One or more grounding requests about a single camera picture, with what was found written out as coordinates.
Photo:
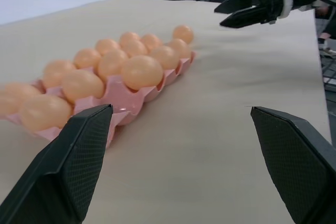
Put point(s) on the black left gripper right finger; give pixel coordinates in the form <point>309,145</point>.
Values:
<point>296,161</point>

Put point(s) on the pink plastic egg tray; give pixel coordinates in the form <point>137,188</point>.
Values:
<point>123,91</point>

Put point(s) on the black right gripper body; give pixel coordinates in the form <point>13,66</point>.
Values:
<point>267,1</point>

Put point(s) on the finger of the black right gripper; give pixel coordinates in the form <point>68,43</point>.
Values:
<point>241,19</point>
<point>233,5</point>

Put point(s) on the orange plastic egg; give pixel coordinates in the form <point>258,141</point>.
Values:
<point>44,116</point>
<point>87,57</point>
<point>129,36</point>
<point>183,34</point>
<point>15,98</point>
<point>151,41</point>
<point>58,73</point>
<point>141,72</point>
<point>165,57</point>
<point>107,46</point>
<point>181,48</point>
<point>135,48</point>
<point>113,64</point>
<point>82,87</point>

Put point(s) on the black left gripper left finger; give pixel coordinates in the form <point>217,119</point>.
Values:
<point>65,171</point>

